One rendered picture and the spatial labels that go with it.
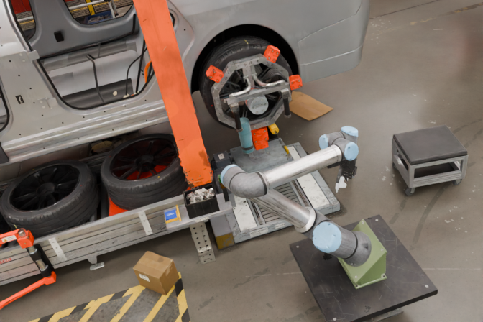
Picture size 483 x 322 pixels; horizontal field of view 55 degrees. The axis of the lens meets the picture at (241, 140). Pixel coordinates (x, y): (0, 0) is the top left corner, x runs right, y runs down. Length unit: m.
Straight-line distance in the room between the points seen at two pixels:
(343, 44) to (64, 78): 2.24
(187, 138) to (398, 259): 1.40
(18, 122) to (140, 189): 0.91
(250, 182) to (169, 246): 1.47
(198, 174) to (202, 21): 0.99
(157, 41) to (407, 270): 1.82
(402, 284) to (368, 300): 0.21
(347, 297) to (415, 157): 1.21
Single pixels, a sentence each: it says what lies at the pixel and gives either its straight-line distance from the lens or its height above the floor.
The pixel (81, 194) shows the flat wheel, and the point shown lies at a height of 0.49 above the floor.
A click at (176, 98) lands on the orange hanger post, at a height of 1.19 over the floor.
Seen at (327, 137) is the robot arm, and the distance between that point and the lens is 2.46.
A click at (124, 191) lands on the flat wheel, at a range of 3.31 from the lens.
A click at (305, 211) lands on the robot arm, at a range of 2.53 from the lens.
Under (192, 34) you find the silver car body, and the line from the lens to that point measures 3.14.
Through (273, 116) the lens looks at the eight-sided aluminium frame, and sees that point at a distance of 3.35.
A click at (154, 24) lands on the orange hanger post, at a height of 1.64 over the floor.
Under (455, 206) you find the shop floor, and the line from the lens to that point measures 3.57.
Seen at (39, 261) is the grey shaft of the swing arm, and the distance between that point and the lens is 3.44.
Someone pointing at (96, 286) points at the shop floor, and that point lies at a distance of 3.46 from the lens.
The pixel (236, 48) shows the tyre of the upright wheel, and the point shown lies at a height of 1.18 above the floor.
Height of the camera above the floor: 2.45
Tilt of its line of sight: 35 degrees down
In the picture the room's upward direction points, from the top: 11 degrees counter-clockwise
